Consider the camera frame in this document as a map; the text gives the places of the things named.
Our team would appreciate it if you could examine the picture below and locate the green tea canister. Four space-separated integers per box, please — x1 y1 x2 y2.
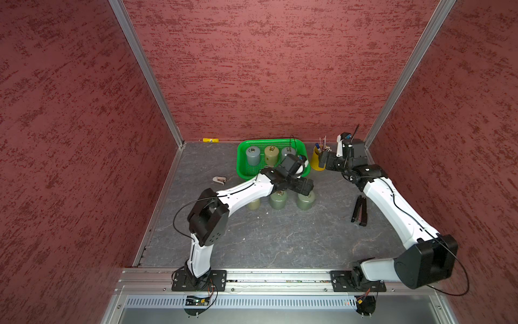
269 190 288 210
296 191 316 211

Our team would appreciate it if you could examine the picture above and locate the grey-blue tea canister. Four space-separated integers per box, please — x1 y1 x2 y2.
281 147 297 160
246 146 261 167

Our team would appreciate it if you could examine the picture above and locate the beige tea canister back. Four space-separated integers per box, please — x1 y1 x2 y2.
264 145 280 167

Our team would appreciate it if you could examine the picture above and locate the beige tea canister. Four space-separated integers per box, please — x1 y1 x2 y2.
264 145 280 167
247 198 261 211

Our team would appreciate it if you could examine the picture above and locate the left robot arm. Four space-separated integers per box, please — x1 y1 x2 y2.
172 167 314 291

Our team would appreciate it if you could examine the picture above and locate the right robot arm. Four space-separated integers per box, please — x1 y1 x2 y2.
319 151 459 289

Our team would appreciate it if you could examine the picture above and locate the green plastic basket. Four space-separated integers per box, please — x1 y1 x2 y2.
236 138 309 180

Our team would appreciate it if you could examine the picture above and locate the yellow metal pencil bucket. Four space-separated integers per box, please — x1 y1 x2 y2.
310 147 325 171

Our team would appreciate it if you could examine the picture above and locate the black stapler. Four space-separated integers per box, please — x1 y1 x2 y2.
351 196 368 227

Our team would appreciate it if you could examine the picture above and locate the pink stapler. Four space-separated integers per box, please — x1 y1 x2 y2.
212 176 227 185

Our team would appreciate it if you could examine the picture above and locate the aluminium corner profile right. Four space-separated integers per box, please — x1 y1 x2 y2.
364 0 456 150

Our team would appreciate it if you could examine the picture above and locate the aluminium corner profile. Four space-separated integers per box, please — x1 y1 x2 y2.
109 0 185 150
364 0 456 150

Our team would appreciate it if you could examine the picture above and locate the aluminium corner profile left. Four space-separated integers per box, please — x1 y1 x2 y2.
109 0 185 150

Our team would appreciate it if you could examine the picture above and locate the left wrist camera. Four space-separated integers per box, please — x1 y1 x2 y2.
276 154 309 177

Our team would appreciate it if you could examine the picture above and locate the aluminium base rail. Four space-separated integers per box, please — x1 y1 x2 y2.
102 267 457 323

